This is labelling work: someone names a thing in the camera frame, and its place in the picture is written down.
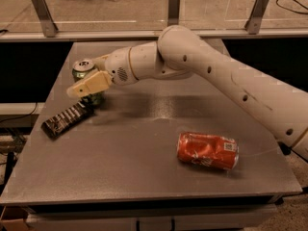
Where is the dark chocolate rxbar wrapper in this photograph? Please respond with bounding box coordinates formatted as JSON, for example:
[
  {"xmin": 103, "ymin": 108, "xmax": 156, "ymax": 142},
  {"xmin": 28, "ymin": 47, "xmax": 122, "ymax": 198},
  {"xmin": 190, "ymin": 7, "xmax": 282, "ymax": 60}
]
[{"xmin": 41, "ymin": 101, "xmax": 94, "ymax": 140}]

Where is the left metal bracket post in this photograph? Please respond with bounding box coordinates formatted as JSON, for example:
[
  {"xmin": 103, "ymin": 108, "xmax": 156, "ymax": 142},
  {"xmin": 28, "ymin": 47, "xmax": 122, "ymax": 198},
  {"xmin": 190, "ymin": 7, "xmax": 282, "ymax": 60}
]
[{"xmin": 31, "ymin": 0, "xmax": 58, "ymax": 38}]

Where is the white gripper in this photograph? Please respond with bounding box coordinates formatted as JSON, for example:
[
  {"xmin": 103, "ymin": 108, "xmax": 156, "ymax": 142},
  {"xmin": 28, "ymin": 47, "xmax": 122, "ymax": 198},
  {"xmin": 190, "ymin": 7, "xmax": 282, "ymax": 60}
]
[{"xmin": 66, "ymin": 47, "xmax": 138, "ymax": 98}]

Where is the black cable at left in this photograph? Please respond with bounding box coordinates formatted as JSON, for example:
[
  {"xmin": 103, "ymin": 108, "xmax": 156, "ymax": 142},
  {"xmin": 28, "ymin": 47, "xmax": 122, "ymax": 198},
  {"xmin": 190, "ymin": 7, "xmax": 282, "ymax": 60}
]
[{"xmin": 0, "ymin": 102, "xmax": 39, "ymax": 124}]

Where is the right metal bracket post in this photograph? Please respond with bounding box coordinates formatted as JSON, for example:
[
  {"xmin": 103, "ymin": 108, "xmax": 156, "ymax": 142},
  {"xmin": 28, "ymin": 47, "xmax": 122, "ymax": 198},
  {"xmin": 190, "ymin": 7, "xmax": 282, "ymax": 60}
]
[{"xmin": 244, "ymin": 0, "xmax": 269, "ymax": 35}]

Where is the cardboard box corner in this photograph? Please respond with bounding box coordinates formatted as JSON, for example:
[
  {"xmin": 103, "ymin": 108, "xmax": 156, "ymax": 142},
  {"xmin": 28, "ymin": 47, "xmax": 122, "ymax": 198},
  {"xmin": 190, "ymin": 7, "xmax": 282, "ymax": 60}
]
[{"xmin": 0, "ymin": 207, "xmax": 31, "ymax": 231}]

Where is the green soda can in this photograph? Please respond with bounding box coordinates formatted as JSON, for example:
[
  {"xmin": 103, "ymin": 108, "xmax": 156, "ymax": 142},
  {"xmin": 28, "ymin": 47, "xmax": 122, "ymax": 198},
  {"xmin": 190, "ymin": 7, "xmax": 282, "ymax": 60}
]
[{"xmin": 72, "ymin": 59, "xmax": 104, "ymax": 108}]

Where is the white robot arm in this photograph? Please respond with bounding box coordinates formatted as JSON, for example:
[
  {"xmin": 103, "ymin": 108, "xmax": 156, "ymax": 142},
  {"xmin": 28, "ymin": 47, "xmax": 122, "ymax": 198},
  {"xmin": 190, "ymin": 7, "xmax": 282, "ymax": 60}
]
[{"xmin": 66, "ymin": 25, "xmax": 308, "ymax": 158}]

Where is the crushed orange soda can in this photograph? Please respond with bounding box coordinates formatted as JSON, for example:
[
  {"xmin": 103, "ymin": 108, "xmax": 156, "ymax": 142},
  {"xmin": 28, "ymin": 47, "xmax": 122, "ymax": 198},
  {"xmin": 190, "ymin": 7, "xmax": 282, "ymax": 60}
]
[{"xmin": 176, "ymin": 132, "xmax": 239, "ymax": 170}]

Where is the metal bracket post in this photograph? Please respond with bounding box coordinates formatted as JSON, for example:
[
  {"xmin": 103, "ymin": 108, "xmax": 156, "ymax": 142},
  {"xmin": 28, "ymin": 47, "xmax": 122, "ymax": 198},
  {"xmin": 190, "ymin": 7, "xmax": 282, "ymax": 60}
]
[
  {"xmin": 31, "ymin": 0, "xmax": 58, "ymax": 38},
  {"xmin": 244, "ymin": 0, "xmax": 269, "ymax": 35},
  {"xmin": 167, "ymin": 0, "xmax": 180, "ymax": 26}
]

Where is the middle metal bracket post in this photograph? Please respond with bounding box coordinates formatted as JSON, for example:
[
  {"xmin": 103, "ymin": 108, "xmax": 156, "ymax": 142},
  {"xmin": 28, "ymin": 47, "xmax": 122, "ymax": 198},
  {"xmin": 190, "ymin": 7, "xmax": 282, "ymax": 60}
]
[{"xmin": 167, "ymin": 0, "xmax": 180, "ymax": 26}]

